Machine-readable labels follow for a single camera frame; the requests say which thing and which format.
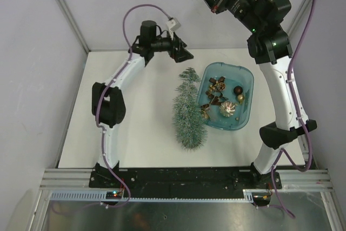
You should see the small frosted christmas tree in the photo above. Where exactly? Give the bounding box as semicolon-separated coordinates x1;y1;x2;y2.
172;67;207;150

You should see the left aluminium frame post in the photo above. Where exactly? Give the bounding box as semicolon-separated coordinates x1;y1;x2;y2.
55;0;90;54

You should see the dark red bauble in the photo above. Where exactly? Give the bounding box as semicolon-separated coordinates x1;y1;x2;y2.
233;85;243;96

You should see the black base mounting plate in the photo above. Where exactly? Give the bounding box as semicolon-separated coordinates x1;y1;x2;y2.
89;167;282;198

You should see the clear plastic packet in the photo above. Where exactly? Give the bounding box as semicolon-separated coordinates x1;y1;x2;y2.
208;108;219;122

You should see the blue plastic tub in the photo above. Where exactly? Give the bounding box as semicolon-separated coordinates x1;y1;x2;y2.
197;62;254;131

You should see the grey slotted cable duct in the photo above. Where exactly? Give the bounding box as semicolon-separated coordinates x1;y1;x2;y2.
50;190;254;203

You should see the small gold glitter bauble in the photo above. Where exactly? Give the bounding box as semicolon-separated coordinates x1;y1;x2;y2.
237;94;245;104

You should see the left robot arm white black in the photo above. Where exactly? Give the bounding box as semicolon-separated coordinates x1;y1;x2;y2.
89;18;193;188

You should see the right aluminium frame post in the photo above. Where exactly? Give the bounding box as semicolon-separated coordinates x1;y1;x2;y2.
287;0;312;37

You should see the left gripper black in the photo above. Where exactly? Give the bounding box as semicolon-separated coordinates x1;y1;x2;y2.
151;30;193;63

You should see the aluminium frame post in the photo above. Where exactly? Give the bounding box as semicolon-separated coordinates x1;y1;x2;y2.
55;0;90;54
287;0;312;37

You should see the large silver ribbed bauble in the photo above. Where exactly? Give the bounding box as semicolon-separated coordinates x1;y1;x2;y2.
219;101;236;117

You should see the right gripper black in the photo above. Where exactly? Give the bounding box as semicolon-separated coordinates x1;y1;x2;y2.
196;0;265;34

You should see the frosted pine cone ornament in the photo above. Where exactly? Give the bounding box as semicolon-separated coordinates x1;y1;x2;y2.
216;82;225;91

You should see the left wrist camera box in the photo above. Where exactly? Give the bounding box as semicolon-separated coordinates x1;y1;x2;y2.
166;17;181;32

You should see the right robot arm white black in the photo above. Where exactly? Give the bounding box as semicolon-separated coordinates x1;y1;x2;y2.
204;0;317;188

